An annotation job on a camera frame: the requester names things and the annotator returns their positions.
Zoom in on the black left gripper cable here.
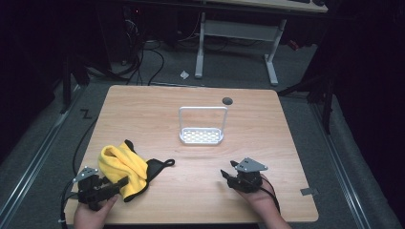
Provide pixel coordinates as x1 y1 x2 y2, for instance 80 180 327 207
57 178 81 229

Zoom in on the person's left hand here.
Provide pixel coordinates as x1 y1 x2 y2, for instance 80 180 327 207
73 194 119 229

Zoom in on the black metal stand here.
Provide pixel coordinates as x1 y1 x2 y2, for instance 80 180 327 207
276 60 337 135
59 52 91 115

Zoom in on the white-framed wooden desk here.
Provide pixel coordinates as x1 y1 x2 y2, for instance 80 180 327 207
194 0 329 87

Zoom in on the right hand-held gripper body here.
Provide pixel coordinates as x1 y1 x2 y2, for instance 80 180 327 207
226 156 269 194

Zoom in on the bundle of black cables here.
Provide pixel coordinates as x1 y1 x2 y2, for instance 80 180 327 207
109 15 166 87

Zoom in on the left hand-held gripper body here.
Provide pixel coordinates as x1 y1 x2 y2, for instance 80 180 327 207
72 165 112 212

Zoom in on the metal floor rail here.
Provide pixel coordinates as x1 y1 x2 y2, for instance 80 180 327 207
0 85 84 223
309 102 373 229

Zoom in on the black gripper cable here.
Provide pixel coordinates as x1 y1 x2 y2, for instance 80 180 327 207
57 178 81 229
260 175 282 214

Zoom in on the black floor cable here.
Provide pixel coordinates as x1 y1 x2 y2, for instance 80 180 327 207
72 116 99 177

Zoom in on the yellow towel with black trim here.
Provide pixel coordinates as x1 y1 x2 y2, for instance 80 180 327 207
96 138 176 203

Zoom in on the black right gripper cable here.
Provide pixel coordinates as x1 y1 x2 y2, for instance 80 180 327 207
260 175 282 214

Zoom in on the person's right hand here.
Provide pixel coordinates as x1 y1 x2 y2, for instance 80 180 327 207
236 181 282 221

